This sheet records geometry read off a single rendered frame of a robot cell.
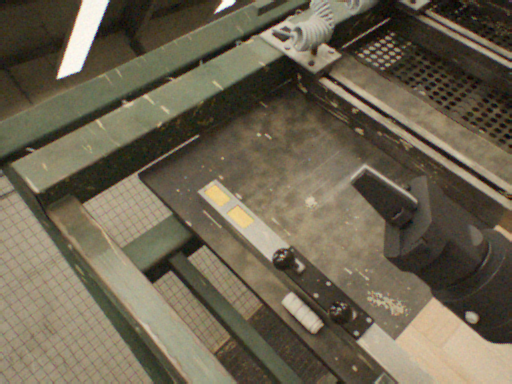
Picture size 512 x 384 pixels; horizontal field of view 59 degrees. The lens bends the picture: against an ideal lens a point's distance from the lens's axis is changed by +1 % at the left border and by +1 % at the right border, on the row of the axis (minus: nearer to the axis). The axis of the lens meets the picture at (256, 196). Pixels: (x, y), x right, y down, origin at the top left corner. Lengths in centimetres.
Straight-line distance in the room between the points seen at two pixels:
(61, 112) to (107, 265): 74
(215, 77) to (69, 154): 37
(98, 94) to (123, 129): 56
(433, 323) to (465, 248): 47
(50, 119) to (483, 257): 127
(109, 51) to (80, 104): 522
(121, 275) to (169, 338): 15
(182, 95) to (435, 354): 72
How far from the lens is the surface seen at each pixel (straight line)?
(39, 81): 626
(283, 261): 72
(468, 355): 91
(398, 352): 83
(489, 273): 46
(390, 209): 44
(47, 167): 95
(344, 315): 70
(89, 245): 89
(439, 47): 146
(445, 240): 41
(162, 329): 79
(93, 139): 98
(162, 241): 96
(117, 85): 156
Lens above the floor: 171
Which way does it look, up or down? 4 degrees down
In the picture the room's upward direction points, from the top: 34 degrees counter-clockwise
